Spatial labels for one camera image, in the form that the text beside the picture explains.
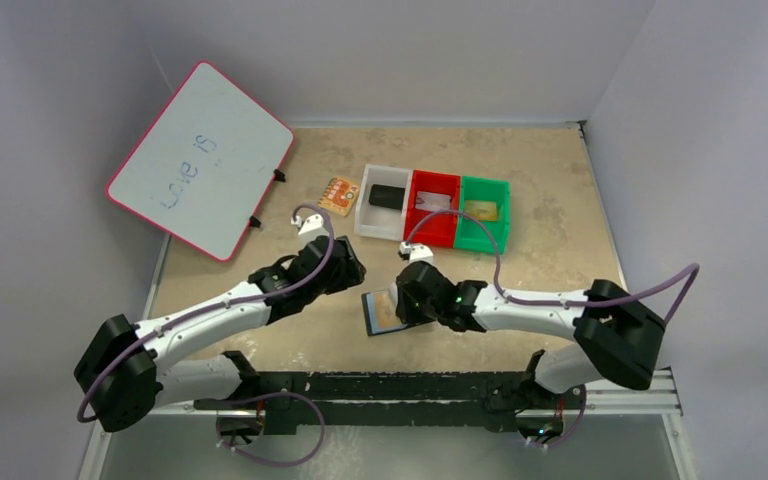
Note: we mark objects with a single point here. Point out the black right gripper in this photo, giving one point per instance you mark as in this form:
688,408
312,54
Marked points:
408,299

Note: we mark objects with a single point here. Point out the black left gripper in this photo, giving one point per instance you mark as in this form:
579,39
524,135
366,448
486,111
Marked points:
349,271

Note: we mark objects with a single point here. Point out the black leather card holder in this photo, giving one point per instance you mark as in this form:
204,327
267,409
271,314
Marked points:
368,309

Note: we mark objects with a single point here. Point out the gold credit card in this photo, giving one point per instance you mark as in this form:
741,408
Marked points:
386,318

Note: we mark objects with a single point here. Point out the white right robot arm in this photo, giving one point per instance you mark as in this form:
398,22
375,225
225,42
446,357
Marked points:
610,335

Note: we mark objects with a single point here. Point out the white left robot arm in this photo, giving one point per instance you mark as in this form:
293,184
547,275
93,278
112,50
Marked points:
128,368

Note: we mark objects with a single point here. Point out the orange card pack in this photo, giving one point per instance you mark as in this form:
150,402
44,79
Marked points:
339,196

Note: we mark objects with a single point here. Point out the clear card in red bin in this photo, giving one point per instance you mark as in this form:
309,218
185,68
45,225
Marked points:
432,202

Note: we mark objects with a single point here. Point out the gold card in green bin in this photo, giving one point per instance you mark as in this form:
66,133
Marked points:
482,210

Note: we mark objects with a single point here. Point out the white plastic bin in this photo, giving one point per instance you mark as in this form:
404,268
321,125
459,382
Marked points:
378,222

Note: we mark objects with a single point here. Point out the red plastic bin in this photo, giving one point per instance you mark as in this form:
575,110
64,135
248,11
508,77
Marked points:
440,230

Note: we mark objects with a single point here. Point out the green plastic bin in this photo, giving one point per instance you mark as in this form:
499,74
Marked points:
473,235

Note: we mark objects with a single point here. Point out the black object in white bin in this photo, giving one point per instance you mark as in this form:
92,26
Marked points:
386,196

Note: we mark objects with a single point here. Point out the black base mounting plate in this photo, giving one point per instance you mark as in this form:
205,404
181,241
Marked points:
496,401

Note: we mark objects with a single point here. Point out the pink framed whiteboard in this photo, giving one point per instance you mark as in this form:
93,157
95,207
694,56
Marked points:
202,169

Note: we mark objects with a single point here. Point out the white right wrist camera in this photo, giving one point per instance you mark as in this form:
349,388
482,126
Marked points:
415,252

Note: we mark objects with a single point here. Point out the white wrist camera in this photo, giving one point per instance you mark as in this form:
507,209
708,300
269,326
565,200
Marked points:
312,226
415,252

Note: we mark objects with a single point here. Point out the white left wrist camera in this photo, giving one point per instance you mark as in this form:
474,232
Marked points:
312,226

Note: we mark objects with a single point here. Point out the aluminium rail frame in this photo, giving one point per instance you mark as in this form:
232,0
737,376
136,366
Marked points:
617,433

